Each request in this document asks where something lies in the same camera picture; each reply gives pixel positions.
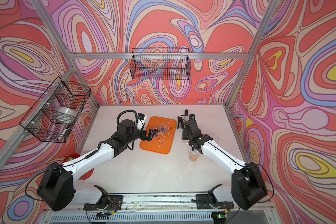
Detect black wire basket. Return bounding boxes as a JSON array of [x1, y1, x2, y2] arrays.
[[129, 47, 191, 80], [19, 77, 91, 143]]

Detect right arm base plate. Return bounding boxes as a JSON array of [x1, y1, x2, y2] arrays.
[[191, 194, 234, 211]]

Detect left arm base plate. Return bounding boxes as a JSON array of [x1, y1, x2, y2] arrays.
[[84, 195, 124, 212]]

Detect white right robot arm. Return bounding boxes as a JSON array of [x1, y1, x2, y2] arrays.
[[181, 119, 267, 211]]

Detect black wire basket left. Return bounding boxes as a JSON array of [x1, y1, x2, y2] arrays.
[[19, 77, 91, 143]]

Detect red pen cup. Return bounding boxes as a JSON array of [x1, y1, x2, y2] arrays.
[[62, 153, 94, 181]]

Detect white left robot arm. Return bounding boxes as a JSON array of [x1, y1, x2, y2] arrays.
[[37, 119, 158, 211]]

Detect white bowl in basket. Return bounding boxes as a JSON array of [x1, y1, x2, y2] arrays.
[[54, 107, 77, 124]]

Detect lollipop candies on tray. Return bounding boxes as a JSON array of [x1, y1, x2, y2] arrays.
[[149, 121, 175, 147]]

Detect orange tray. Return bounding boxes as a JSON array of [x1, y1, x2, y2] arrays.
[[140, 116, 177, 155]]

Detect black wire basket back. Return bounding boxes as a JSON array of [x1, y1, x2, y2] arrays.
[[129, 47, 191, 80]]

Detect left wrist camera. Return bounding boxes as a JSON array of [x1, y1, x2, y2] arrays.
[[137, 113, 147, 131]]

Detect aluminium frame corner post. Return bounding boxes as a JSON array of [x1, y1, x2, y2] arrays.
[[225, 0, 281, 108]]

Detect patterned lid candy jar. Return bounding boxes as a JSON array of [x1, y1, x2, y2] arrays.
[[189, 149, 200, 162]]

